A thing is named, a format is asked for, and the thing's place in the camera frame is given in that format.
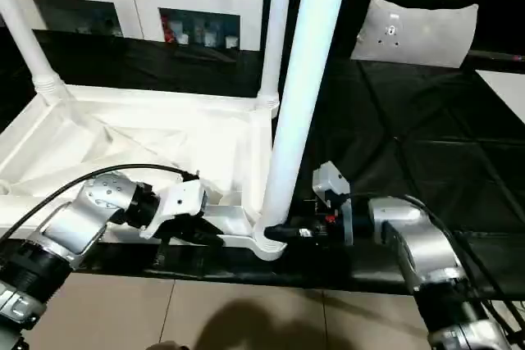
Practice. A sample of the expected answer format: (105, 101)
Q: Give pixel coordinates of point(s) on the white plastic table top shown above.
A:
(107, 137)

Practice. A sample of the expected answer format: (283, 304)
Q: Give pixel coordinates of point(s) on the white plastic table leg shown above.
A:
(275, 30)
(29, 47)
(303, 63)

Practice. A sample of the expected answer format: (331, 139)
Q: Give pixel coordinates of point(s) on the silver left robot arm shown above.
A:
(74, 227)

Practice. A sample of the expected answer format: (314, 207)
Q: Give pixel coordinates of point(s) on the black work mat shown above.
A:
(443, 153)

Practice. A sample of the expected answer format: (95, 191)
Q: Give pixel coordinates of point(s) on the white padded sheet with fitting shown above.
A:
(414, 30)

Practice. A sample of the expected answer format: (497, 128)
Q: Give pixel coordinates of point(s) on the flat white sheet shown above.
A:
(507, 92)

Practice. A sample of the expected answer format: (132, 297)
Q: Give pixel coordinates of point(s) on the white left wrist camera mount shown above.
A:
(176, 202)

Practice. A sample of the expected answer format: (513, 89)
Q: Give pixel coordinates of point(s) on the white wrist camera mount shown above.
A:
(330, 182)
(176, 202)

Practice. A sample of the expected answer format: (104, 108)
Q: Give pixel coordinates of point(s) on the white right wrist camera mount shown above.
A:
(330, 182)

